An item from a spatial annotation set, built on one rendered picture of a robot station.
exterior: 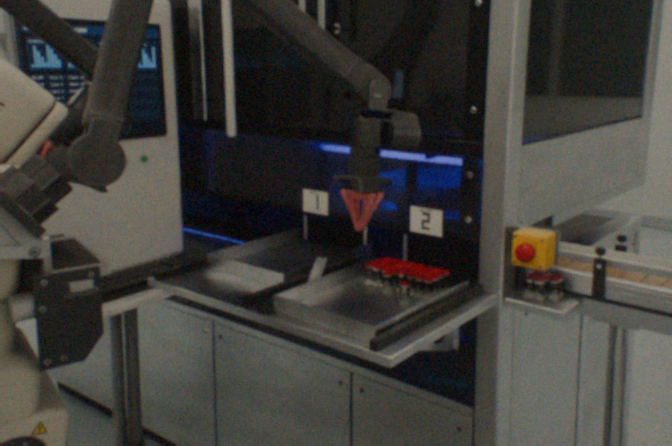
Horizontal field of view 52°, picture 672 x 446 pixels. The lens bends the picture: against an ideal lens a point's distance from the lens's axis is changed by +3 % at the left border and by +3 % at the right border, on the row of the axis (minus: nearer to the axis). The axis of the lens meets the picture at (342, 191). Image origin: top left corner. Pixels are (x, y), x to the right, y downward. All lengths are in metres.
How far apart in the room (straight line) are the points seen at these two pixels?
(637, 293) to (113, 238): 1.31
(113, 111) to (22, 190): 0.17
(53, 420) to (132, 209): 0.81
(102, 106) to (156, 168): 0.97
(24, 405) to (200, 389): 1.12
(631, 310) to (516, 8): 0.66
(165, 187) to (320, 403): 0.76
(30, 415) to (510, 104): 1.05
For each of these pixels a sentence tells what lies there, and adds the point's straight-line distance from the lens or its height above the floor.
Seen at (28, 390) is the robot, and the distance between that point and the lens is 1.29.
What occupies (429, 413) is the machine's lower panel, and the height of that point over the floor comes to 0.55.
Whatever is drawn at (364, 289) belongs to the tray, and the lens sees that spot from 1.53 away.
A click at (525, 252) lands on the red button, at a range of 1.43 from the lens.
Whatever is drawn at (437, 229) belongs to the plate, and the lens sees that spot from 1.56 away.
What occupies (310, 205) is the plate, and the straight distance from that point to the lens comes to 1.78.
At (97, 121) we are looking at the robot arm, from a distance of 1.04.
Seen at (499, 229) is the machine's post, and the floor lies 1.03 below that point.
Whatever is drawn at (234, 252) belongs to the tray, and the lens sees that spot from 1.77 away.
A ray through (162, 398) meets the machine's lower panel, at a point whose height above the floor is 0.24.
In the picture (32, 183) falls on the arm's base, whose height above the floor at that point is 1.22.
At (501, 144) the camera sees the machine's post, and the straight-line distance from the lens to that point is 1.46.
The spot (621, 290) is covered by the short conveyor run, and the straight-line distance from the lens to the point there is 1.54.
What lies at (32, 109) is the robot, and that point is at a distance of 1.19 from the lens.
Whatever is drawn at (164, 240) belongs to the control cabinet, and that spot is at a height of 0.86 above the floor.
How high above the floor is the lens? 1.39
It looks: 11 degrees down
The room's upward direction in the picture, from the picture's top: straight up
